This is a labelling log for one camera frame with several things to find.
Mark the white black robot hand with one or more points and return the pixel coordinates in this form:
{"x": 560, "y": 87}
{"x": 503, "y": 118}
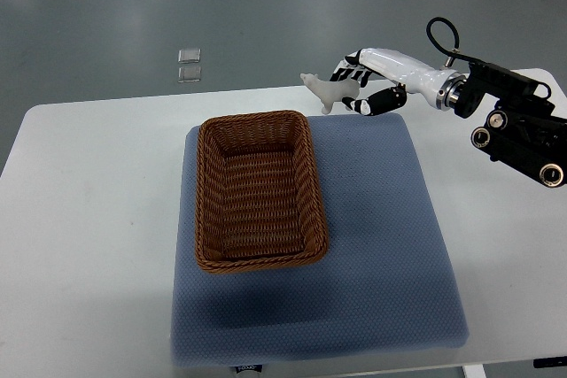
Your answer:
{"x": 408, "y": 75}

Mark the white bear figurine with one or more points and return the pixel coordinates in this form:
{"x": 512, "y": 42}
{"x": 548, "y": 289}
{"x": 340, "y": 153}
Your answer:
{"x": 330, "y": 92}

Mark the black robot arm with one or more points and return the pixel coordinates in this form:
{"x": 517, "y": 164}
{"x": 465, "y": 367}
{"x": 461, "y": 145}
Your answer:
{"x": 521, "y": 130}

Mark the brown wicker basket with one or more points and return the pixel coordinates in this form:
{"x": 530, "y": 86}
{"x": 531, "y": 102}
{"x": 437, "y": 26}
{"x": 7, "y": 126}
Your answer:
{"x": 258, "y": 201}

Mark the blue grey foam mat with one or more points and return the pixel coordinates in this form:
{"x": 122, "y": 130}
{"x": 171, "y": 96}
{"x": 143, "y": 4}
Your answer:
{"x": 385, "y": 284}

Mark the lower clear floor plate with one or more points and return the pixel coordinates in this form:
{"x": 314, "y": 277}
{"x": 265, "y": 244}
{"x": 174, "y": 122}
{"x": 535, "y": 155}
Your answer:
{"x": 189, "y": 74}

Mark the clear floor plate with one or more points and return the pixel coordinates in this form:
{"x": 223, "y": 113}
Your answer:
{"x": 189, "y": 74}
{"x": 189, "y": 55}

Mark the upper clear floor plate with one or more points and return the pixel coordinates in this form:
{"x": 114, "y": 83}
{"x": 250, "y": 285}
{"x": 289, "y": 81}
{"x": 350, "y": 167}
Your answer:
{"x": 189, "y": 55}

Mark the black table control panel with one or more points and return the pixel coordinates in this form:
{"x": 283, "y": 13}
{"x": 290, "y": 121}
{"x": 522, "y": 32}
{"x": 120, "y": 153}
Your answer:
{"x": 550, "y": 362}

